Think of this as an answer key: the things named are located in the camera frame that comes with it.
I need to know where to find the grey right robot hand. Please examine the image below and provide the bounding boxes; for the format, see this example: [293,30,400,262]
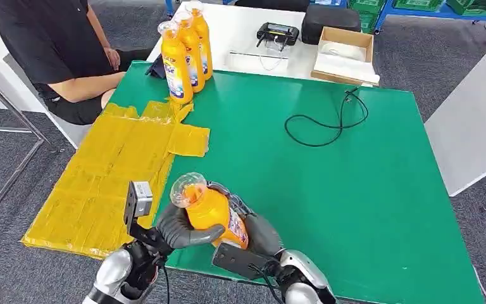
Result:
[206,180,285,258]

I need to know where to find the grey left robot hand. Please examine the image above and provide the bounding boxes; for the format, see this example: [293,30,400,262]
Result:
[156,203,226,251]

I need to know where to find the orange drink bottle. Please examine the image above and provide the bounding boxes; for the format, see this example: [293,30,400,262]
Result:
[157,20,195,105]
[170,171,251,251]
[171,11,206,94]
[184,0,214,81]

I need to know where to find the green table mat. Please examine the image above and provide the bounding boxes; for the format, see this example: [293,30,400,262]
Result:
[108,60,486,304]

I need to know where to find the yellow sheet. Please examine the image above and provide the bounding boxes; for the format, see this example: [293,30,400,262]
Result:
[20,99,211,260]

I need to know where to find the white bench seat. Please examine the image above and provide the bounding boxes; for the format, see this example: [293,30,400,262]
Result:
[42,110,94,150]

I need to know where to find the blue tablet case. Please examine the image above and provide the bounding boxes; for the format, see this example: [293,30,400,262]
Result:
[144,53,169,80]

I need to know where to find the clear plastic sheet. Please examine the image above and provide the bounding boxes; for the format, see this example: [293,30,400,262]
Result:
[225,50,290,77]

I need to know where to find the person's left hand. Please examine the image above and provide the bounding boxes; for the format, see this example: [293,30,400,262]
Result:
[103,47,122,72]

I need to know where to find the cardboard box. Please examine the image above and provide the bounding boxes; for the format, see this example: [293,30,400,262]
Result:
[310,26,382,87]

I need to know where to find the white foam padding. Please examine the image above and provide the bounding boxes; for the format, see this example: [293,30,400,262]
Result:
[314,41,382,84]

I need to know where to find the black handheld controller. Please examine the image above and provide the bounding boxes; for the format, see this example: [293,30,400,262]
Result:
[256,22,301,53]

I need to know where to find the black bag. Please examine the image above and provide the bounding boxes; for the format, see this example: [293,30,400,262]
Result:
[300,4,363,46]

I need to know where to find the person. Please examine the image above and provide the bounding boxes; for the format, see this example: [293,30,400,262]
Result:
[0,0,154,126]

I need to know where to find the black chair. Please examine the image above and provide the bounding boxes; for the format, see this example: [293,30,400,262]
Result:
[234,0,311,13]

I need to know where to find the green plastic crate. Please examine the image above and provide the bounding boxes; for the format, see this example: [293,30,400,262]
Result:
[358,12,380,35]
[393,0,446,13]
[445,0,486,17]
[347,0,389,16]

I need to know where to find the white side table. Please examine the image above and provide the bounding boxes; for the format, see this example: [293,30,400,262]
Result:
[424,31,486,198]

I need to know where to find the dark right wrist camera box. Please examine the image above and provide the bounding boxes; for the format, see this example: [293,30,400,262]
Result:
[211,242,270,281]

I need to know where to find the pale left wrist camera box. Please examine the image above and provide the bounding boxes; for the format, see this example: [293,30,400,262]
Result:
[123,180,154,230]

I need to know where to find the black cable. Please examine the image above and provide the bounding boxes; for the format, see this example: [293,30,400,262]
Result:
[283,86,370,148]

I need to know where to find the grey metal frame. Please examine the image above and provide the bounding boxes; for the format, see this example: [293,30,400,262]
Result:
[0,63,54,253]

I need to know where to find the white cable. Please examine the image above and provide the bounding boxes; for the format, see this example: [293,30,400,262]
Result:
[472,265,486,304]

